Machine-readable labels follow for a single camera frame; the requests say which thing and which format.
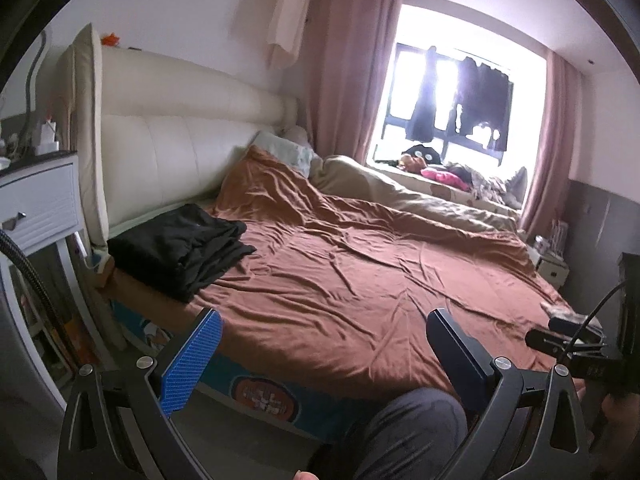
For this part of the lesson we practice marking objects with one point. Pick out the pink cloth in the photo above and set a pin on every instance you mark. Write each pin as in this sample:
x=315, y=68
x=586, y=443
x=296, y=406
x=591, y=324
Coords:
x=446, y=177

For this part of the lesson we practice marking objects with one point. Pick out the person's leg in grey pants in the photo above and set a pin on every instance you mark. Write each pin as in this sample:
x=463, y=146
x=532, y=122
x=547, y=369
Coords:
x=400, y=435

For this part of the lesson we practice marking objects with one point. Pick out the small white bedside cabinet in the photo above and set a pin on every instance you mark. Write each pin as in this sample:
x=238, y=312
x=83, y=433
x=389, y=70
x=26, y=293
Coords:
x=550, y=267

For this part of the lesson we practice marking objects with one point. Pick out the window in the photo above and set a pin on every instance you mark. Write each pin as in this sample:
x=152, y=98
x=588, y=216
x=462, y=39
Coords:
x=450, y=85

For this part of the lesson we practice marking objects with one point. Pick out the white nightstand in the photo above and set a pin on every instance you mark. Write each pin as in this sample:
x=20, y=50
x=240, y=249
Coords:
x=40, y=205

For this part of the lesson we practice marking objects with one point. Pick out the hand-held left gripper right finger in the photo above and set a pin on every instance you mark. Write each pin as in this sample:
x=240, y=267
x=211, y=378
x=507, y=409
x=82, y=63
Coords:
x=460, y=355

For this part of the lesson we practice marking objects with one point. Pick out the cream padded headboard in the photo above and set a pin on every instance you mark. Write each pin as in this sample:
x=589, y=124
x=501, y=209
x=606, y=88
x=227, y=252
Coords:
x=175, y=135

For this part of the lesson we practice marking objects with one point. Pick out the dark cabinet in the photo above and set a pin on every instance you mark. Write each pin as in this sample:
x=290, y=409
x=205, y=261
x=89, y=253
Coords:
x=630, y=305

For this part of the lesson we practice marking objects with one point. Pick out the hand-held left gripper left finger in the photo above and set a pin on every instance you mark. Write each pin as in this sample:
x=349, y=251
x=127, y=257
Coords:
x=192, y=360

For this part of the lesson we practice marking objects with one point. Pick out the dark hanging garment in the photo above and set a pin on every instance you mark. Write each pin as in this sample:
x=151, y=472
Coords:
x=482, y=95
x=424, y=100

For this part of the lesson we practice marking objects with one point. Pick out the black collared jacket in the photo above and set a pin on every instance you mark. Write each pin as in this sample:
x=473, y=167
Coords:
x=175, y=250

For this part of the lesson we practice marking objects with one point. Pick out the beige hanging cloth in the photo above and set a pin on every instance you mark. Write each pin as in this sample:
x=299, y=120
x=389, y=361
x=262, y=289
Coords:
x=287, y=15

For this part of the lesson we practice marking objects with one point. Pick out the person's right hand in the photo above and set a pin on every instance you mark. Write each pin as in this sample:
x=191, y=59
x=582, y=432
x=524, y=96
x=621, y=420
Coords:
x=614, y=407

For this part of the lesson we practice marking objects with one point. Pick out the pale grey pillow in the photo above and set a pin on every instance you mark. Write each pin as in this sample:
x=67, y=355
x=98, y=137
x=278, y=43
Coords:
x=285, y=152

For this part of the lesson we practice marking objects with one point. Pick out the beige duvet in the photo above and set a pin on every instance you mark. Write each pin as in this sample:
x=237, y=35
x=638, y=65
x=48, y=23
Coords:
x=400, y=195

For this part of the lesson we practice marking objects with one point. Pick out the brown bed sheet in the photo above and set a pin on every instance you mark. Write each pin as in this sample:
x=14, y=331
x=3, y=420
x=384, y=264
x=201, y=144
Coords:
x=350, y=285

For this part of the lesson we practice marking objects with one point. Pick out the orange toy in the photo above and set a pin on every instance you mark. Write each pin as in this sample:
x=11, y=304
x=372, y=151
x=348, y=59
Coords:
x=111, y=39

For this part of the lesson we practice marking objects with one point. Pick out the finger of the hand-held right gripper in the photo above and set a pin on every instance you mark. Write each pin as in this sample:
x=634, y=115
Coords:
x=547, y=341
x=575, y=326

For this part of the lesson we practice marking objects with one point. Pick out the white toiletry bottles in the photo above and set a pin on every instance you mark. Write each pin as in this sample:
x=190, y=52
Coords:
x=552, y=237

